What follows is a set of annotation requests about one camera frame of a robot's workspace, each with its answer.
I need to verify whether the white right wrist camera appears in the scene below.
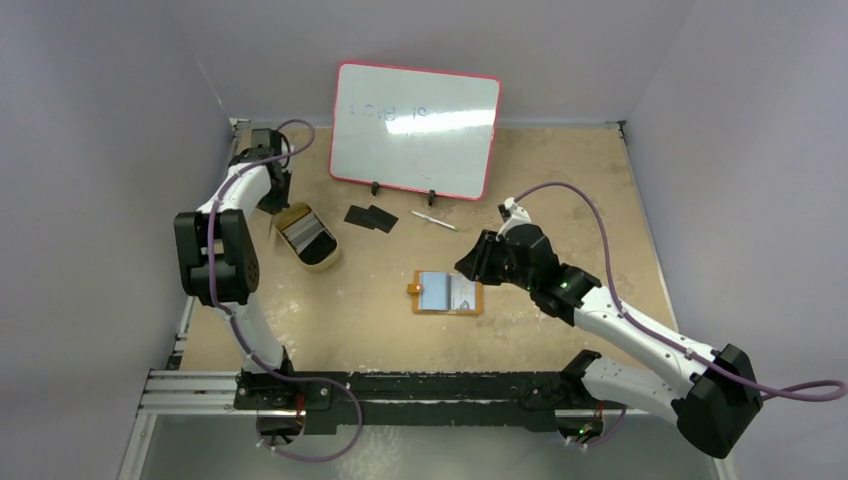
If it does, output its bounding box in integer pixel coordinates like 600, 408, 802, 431
497, 197, 532, 236

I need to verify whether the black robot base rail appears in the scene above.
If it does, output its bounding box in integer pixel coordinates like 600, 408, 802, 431
234, 371, 617, 441

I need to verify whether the yellow leather card holder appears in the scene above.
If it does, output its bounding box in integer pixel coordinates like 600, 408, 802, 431
406, 270, 484, 316

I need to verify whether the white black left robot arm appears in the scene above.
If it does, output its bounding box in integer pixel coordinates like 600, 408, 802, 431
174, 129, 298, 409

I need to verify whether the pink framed whiteboard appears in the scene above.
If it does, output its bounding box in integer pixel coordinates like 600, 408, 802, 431
329, 62, 501, 200

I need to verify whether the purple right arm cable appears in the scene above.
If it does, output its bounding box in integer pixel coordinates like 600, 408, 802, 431
500, 182, 848, 452

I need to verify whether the beige oval plastic tray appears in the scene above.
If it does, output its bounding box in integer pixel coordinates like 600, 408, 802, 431
271, 202, 341, 273

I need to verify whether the white marker pen green cap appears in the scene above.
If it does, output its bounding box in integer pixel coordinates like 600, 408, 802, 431
410, 210, 459, 232

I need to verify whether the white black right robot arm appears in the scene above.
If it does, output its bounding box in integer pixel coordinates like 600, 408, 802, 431
455, 224, 763, 458

